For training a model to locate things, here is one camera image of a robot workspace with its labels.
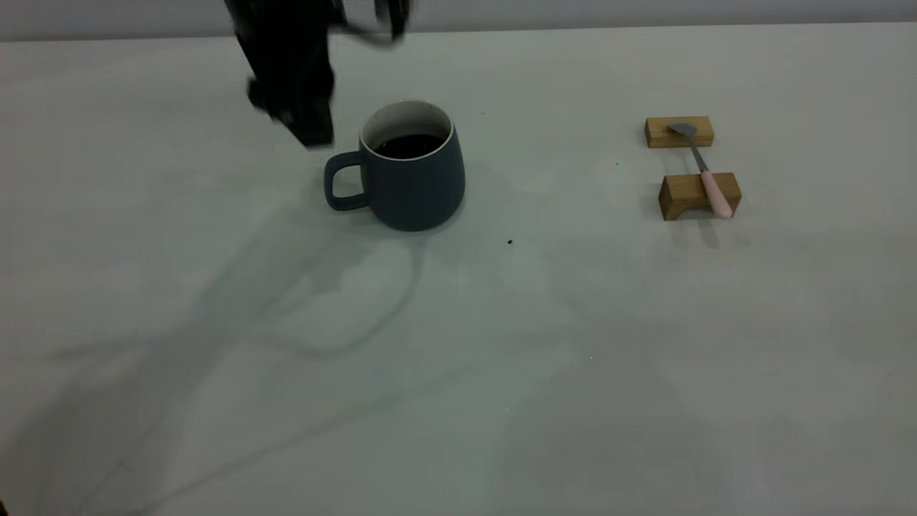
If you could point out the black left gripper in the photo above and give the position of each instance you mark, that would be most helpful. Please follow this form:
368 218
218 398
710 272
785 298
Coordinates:
286 43

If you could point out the dark grey ceramic mug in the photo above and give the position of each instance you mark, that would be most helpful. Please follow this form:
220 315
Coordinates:
419 190

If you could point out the arched wooden block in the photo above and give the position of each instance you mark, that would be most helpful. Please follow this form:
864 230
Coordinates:
684 192

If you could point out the flat rectangular wooden block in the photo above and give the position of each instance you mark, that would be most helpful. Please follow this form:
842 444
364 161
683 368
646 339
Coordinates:
659 133

